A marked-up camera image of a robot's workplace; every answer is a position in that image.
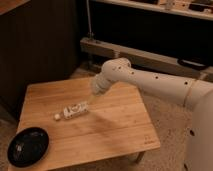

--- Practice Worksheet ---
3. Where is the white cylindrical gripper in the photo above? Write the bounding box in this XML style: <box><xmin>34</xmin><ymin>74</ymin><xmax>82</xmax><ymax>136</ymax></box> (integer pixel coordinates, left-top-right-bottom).
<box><xmin>87</xmin><ymin>74</ymin><xmax>111</xmax><ymax>104</ymax></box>

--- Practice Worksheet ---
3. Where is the clear plastic bottle white cap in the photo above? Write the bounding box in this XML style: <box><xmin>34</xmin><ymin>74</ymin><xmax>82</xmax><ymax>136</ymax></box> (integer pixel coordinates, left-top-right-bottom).
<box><xmin>54</xmin><ymin>101</ymin><xmax>88</xmax><ymax>121</ymax></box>

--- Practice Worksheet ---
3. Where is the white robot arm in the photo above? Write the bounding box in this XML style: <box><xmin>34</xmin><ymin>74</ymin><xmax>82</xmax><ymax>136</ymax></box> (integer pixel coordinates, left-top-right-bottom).
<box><xmin>91</xmin><ymin>58</ymin><xmax>213</xmax><ymax>171</ymax></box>

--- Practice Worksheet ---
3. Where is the wooden table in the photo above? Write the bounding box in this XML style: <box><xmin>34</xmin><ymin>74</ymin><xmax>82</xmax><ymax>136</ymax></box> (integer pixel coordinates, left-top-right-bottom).
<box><xmin>8</xmin><ymin>78</ymin><xmax>160</xmax><ymax>171</ymax></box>

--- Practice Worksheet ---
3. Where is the metal vertical pole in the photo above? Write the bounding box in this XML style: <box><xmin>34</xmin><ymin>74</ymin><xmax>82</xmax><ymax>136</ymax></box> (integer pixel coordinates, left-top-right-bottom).
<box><xmin>86</xmin><ymin>0</ymin><xmax>94</xmax><ymax>40</ymax></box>

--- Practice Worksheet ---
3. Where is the white shelf with items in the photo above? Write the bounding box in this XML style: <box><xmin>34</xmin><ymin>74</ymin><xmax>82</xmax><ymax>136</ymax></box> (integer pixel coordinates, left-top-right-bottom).
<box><xmin>93</xmin><ymin>0</ymin><xmax>213</xmax><ymax>21</ymax></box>

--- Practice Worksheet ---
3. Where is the grey metal rail beam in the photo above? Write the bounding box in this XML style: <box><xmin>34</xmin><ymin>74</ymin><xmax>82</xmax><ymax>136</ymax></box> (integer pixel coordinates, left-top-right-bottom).
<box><xmin>80</xmin><ymin>37</ymin><xmax>213</xmax><ymax>82</ymax></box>

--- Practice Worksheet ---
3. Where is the black handle on rail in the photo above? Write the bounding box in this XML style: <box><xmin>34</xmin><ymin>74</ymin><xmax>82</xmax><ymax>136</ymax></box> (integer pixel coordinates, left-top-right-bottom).
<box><xmin>177</xmin><ymin>59</ymin><xmax>209</xmax><ymax>71</ymax></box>

